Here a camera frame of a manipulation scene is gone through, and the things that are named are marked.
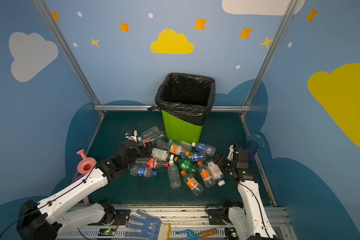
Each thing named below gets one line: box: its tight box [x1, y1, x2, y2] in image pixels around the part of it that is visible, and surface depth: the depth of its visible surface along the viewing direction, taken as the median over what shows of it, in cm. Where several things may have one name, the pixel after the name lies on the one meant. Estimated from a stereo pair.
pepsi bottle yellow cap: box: [185, 151, 207, 162], surface depth 94 cm
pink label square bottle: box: [206, 161, 226, 187], surface depth 88 cm
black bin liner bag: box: [147, 72, 216, 126], surface depth 85 cm
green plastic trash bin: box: [161, 110, 203, 143], surface depth 90 cm
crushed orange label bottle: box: [155, 139, 182, 155], surface depth 98 cm
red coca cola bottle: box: [134, 157, 169, 169], surface depth 90 cm
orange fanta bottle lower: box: [180, 170, 204, 196], surface depth 84 cm
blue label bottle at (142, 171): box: [129, 165, 158, 178], surface depth 88 cm
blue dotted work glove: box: [124, 209, 171, 240], surface depth 72 cm
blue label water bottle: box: [191, 141, 217, 157], surface depth 98 cm
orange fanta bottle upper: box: [197, 161, 216, 189], surface depth 87 cm
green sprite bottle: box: [173, 156, 199, 175], surface depth 90 cm
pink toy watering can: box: [76, 149, 97, 176], surface depth 82 cm
